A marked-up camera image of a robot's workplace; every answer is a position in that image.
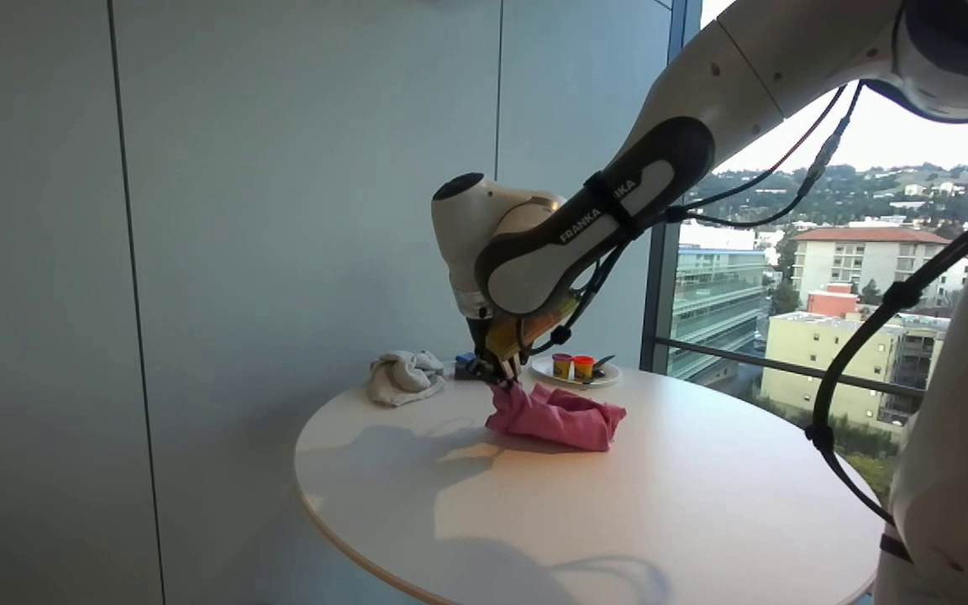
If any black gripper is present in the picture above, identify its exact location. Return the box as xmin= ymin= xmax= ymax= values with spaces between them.
xmin=469 ymin=317 xmax=536 ymax=393

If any pink shirt with orange print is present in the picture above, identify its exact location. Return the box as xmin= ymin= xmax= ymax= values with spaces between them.
xmin=480 ymin=377 xmax=632 ymax=452

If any small blue block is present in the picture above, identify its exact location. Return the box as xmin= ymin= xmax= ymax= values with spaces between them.
xmin=451 ymin=349 xmax=492 ymax=382

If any white round plate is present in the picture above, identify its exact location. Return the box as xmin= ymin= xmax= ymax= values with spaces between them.
xmin=525 ymin=353 xmax=623 ymax=393

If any crumpled white cloth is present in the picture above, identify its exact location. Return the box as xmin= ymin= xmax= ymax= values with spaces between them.
xmin=365 ymin=345 xmax=451 ymax=411

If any dark balcony railing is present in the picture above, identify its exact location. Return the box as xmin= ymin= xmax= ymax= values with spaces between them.
xmin=661 ymin=332 xmax=848 ymax=395

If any yellow building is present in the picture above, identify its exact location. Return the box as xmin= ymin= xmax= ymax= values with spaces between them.
xmin=759 ymin=309 xmax=954 ymax=428

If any white red-roofed building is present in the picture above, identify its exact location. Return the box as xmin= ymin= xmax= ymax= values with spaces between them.
xmin=790 ymin=223 xmax=968 ymax=309

